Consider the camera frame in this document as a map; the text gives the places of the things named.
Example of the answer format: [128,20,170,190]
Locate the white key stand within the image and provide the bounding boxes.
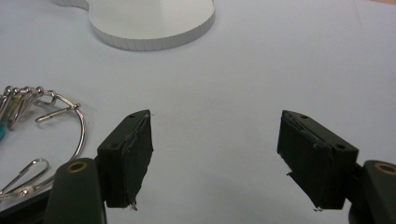
[54,0,217,52]

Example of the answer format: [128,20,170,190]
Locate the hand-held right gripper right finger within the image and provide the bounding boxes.
[276,109,360,213]

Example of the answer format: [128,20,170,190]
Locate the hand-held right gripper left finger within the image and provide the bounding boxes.
[96,109,154,211]

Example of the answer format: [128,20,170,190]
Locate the silver metal key ring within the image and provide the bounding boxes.
[0,86,87,201]

